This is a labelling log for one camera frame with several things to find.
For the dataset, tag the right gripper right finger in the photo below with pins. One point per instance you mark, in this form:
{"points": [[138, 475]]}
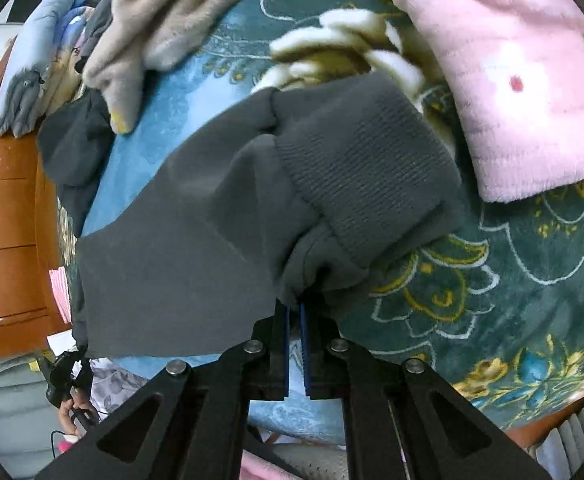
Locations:
{"points": [[404, 421]]}

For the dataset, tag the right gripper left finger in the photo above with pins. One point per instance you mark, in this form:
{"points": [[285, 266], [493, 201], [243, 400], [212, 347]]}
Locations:
{"points": [[187, 422]]}

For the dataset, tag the grey sweatpants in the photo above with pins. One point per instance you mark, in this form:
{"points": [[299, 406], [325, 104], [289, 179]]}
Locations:
{"points": [[302, 197]]}

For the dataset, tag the left hand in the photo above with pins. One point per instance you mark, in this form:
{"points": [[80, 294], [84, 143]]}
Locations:
{"points": [[68, 408]]}

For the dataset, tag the grey patterned quilt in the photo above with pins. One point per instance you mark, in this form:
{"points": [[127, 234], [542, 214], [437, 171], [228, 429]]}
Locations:
{"points": [[111, 386]]}

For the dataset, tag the wooden headboard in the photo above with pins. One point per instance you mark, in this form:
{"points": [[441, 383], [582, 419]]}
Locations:
{"points": [[28, 248]]}

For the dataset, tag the blue floral bed blanket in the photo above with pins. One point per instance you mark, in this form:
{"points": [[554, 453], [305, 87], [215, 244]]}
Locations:
{"points": [[497, 307]]}

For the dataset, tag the dark grey garment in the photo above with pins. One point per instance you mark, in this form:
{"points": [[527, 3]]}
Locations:
{"points": [[75, 143]]}

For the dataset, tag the folded blue grey bedding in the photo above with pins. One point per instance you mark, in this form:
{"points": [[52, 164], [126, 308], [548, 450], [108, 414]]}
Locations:
{"points": [[39, 56]]}

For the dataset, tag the beige fluffy garment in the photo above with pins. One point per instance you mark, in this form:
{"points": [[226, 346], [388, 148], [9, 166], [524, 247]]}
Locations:
{"points": [[145, 35]]}

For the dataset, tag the pink fluffy garment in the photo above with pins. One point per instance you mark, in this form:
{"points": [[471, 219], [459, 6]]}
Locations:
{"points": [[516, 72]]}

